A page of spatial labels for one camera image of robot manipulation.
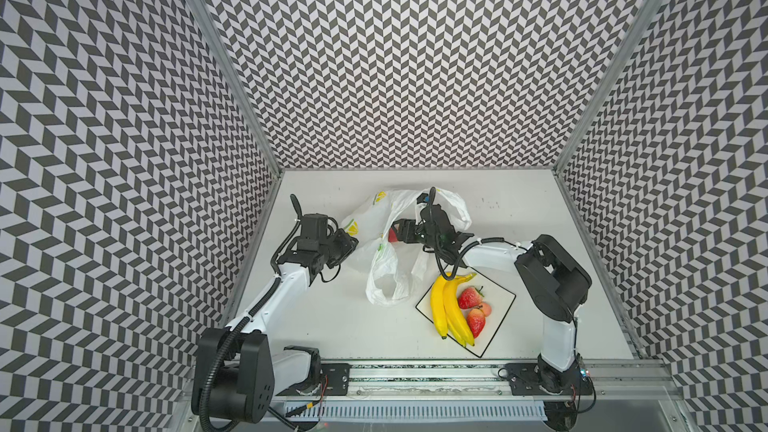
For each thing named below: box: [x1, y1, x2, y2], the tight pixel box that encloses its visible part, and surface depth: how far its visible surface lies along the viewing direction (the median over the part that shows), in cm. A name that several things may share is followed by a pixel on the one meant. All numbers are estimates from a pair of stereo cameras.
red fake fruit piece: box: [468, 305, 485, 339], surface depth 79 cm
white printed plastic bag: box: [341, 189, 472, 306], surface depth 78 cm
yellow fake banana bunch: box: [430, 273, 477, 347], surface depth 80 cm
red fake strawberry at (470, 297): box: [458, 286, 485, 309], surface depth 84 cm
